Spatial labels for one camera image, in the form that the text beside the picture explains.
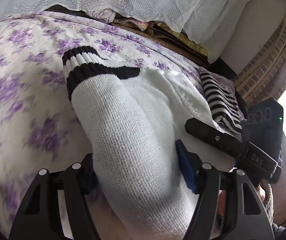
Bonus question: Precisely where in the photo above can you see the white V-neck knit sweater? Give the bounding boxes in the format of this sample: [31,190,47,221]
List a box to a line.
[63,46,235,239]

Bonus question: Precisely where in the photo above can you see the black white striped garment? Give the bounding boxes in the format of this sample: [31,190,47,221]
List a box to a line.
[199,68,242,135]

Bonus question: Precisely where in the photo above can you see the purple floral bed sheet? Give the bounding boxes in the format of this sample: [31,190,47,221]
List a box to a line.
[0,12,204,239]

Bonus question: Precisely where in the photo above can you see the brown woven mat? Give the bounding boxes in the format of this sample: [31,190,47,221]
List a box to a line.
[113,17,237,78]

